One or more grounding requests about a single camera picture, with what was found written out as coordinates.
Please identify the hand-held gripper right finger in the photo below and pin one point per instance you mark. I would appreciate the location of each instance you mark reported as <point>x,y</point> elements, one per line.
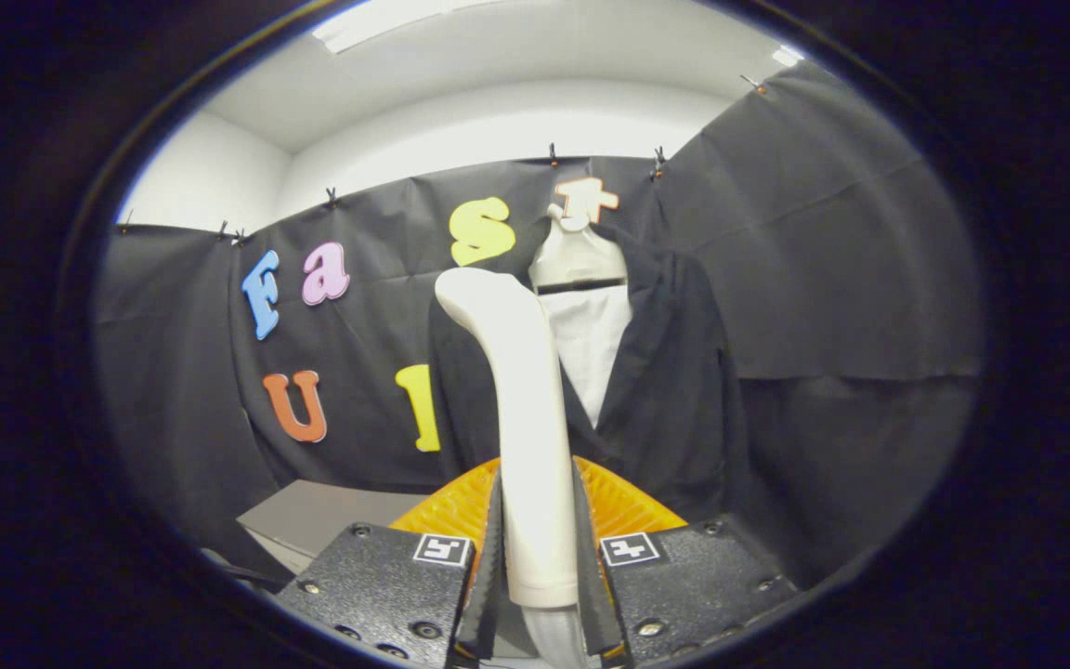
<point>588,576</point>

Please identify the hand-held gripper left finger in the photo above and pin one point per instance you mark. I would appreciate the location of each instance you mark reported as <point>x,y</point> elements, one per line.
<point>489,576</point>

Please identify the black button jacket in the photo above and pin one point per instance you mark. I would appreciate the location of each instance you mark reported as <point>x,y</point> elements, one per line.
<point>674,390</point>

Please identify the grey cabinet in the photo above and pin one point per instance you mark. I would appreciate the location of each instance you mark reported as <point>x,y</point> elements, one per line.
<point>321,516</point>

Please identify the white mannequin torso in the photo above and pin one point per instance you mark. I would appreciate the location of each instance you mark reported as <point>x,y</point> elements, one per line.
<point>591,344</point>

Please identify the black backdrop cloth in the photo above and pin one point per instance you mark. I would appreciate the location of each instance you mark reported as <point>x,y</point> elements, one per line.
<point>851,279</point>

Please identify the row of black cloth clips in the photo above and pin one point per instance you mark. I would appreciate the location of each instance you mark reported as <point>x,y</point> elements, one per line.
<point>658,165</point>

